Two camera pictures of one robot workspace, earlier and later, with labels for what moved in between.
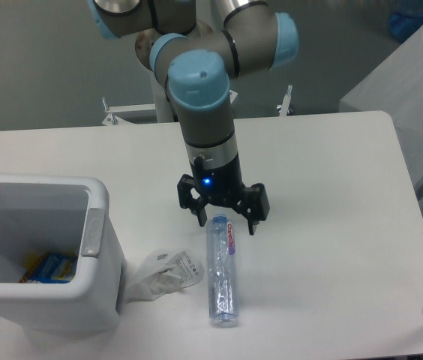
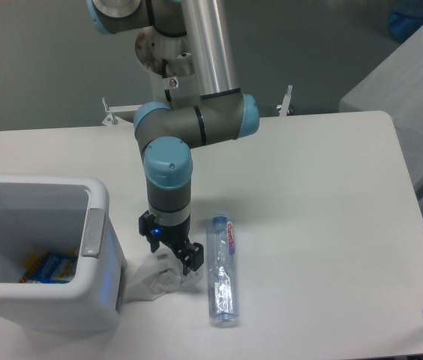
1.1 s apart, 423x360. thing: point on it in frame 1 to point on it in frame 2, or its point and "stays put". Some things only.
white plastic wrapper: (161, 272) stays put
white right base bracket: (284, 106) stays put
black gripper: (223, 187) to (191, 255)
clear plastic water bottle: (223, 268) stays put
